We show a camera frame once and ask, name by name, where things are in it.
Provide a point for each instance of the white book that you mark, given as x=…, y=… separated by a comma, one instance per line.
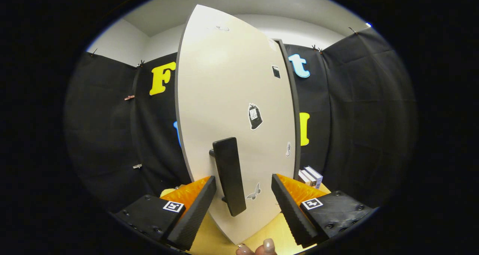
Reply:
x=305, y=177

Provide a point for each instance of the beige shoe cabinet door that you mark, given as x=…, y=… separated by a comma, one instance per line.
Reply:
x=224, y=90

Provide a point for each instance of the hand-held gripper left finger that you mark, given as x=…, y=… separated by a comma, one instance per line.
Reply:
x=194, y=219

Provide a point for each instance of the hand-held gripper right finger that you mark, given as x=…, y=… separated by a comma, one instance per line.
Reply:
x=292, y=213

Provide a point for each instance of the black cloth clip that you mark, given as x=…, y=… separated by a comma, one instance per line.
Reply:
x=317, y=48
x=352, y=30
x=140, y=63
x=93, y=52

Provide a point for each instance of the grey shoe cabinet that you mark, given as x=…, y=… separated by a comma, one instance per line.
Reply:
x=295, y=105

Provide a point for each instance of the black backdrop cloth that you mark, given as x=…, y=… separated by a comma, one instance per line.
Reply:
x=359, y=116

